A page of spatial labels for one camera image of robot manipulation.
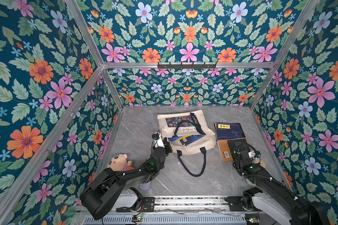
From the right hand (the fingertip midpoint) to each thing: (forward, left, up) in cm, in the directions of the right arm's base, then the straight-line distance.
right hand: (235, 150), depth 87 cm
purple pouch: (-22, +54, -4) cm, 58 cm away
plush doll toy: (-11, +70, +3) cm, 71 cm away
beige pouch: (-7, -17, -4) cm, 18 cm away
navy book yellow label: (+18, 0, -4) cm, 18 cm away
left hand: (+3, +42, +9) cm, 43 cm away
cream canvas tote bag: (-1, +26, -7) cm, 28 cm away
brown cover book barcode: (+4, +3, -3) cm, 6 cm away
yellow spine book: (+8, +37, 0) cm, 38 cm away
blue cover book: (+8, +31, -3) cm, 32 cm away
